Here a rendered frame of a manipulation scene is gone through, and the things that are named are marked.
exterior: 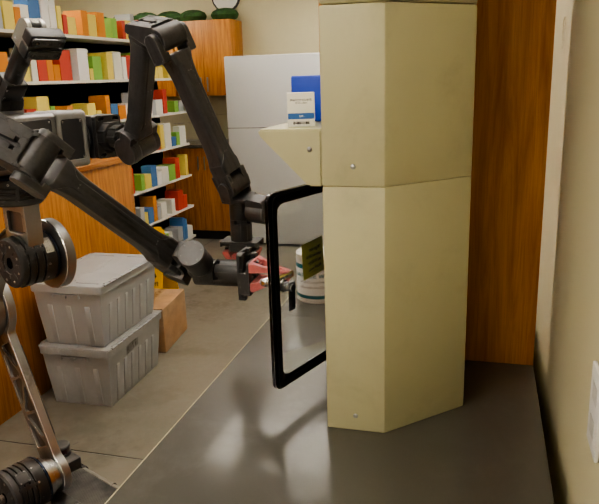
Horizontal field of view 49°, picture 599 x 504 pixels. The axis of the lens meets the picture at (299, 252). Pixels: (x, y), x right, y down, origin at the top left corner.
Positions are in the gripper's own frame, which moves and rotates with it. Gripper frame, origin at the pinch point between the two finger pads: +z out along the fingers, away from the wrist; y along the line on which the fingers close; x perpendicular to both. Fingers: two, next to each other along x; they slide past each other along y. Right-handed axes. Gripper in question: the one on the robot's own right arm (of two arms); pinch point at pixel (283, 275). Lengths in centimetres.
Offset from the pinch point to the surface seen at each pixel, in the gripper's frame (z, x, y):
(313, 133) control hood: 10.6, -14.1, 30.2
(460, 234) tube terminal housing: 35.5, -2.0, 10.0
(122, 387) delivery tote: -136, 155, -114
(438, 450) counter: 33.0, -18.3, -26.1
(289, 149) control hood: 6.1, -14.0, 27.5
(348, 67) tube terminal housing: 16.9, -14.1, 41.0
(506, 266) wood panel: 45, 22, -3
